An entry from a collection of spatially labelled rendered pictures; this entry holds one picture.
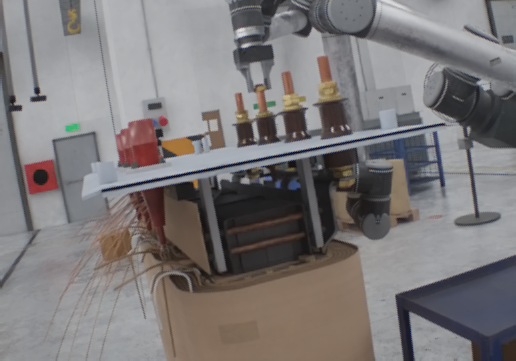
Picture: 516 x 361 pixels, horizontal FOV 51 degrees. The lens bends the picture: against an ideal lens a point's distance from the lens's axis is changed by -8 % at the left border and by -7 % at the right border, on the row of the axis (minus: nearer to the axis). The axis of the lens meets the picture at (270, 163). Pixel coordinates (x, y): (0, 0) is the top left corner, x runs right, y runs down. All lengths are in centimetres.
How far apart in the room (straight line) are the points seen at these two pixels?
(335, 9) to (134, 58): 524
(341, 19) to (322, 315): 88
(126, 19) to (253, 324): 588
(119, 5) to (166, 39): 71
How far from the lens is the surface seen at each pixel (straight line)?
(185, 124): 684
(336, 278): 138
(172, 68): 689
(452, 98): 290
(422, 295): 165
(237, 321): 132
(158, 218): 152
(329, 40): 202
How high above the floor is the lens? 141
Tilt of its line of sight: 3 degrees down
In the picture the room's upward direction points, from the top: 10 degrees counter-clockwise
